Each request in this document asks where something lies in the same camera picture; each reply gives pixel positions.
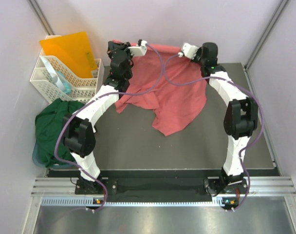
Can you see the aluminium frame rail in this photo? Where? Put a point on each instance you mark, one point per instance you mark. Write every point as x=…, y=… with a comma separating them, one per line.
x=259, y=186

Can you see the teal plastic basin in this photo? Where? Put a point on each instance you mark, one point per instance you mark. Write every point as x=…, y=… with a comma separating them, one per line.
x=38, y=162

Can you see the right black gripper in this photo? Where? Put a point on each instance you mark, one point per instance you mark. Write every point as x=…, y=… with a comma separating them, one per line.
x=198, y=52

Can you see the light blue items in organizer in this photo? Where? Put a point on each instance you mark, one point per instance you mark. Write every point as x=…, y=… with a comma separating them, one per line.
x=57, y=77

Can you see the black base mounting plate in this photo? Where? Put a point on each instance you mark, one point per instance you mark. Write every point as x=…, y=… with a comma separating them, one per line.
x=199, y=186

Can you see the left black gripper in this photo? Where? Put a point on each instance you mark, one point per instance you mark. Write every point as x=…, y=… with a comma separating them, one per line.
x=112, y=46

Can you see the orange plastic folder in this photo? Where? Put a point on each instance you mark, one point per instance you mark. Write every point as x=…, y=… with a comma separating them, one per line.
x=75, y=51

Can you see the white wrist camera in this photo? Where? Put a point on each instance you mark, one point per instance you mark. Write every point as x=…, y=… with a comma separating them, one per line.
x=189, y=51
x=139, y=49

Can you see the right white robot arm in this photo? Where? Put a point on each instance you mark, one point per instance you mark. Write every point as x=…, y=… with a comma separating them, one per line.
x=241, y=116

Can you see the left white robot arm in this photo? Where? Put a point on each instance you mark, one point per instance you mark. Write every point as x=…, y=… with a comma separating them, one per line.
x=79, y=137

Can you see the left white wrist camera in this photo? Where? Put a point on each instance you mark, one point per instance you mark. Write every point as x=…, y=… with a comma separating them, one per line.
x=139, y=49

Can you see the pink t shirt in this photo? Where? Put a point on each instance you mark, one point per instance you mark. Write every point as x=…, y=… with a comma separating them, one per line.
x=171, y=87

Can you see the white perforated file organizer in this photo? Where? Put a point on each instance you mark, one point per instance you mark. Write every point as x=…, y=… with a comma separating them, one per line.
x=67, y=69

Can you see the white slotted cable duct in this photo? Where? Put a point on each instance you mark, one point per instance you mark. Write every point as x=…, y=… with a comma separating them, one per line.
x=76, y=201

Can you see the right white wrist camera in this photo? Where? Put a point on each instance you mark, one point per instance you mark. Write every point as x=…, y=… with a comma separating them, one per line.
x=189, y=51

